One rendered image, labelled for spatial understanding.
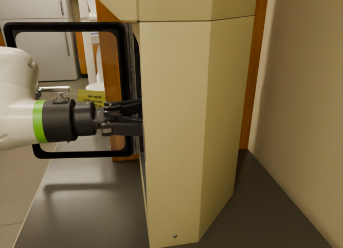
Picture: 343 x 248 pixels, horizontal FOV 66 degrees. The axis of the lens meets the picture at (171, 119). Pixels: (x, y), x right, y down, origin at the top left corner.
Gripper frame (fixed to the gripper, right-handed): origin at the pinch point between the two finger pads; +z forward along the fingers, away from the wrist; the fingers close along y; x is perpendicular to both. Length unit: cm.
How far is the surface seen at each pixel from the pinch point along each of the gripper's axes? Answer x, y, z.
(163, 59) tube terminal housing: -15.3, -14.0, -3.2
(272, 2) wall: -24, 26, 36
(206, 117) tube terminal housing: -4.6, -13.6, 4.7
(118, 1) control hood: -23.6, -14.0, -9.6
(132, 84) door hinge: -2.1, 17.7, -7.5
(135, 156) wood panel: 25.0, 23.1, -7.6
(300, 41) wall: -14.4, 8.9, 36.4
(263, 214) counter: 26.0, -8.4, 23.1
